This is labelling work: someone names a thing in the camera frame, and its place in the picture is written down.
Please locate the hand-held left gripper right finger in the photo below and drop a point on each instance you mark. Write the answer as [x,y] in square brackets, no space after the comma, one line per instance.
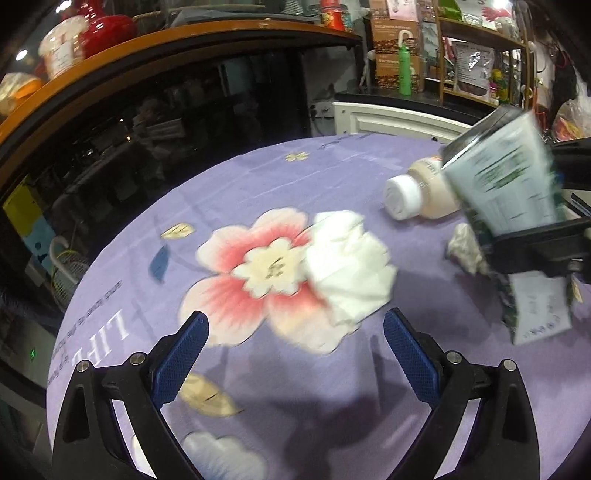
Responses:
[411,357]

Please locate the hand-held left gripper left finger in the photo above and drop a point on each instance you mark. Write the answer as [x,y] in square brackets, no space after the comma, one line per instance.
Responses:
[182,355]

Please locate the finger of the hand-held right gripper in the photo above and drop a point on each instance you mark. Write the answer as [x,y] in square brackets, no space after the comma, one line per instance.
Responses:
[572,161]
[535,249]

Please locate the green and white carton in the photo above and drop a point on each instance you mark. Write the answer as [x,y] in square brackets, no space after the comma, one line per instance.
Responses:
[503,184]

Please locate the large white tissue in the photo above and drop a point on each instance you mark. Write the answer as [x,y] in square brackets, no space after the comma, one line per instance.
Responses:
[351,272]

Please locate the clear plastic bag red contents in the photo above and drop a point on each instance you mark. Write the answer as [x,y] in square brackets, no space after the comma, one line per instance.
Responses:
[572,120]

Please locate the small crumpled white tissue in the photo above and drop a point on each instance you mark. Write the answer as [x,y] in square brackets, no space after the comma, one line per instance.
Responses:
[464,247]

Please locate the green and yellow bottle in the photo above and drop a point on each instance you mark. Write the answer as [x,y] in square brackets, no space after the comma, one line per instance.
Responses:
[501,87]

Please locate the beige bottle with white cap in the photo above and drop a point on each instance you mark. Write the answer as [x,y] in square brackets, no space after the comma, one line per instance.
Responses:
[434,198]

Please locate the packet with white label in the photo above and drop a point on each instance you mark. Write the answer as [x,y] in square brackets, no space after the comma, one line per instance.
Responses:
[473,69]

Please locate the wooden shelf rack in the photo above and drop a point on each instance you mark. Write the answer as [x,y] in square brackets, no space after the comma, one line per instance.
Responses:
[480,37]

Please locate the purple floral tablecloth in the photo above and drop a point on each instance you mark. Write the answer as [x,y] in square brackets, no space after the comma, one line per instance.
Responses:
[277,194]

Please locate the green packet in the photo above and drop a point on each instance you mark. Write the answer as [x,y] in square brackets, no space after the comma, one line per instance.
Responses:
[450,7]

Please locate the brown box with hook picture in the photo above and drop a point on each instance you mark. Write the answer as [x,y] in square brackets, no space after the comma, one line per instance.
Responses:
[388,74]
[392,34]

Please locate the yellow and blue card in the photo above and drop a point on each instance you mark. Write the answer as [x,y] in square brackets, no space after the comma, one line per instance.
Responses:
[21,207]

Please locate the pink printed card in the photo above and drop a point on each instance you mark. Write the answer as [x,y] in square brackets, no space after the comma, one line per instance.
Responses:
[401,9]

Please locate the red can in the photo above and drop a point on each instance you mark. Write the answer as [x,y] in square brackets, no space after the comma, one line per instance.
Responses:
[333,14]

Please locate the beige and orange snack bag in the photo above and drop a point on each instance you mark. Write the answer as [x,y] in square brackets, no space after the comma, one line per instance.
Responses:
[18,90]

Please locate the wooden edged display counter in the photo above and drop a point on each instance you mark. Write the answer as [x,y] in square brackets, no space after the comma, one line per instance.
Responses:
[184,39]

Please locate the lidded plastic dessert cup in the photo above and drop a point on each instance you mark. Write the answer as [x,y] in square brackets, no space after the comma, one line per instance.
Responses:
[60,50]

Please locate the red vase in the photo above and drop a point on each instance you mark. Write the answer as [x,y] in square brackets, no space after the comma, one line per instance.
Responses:
[108,30]

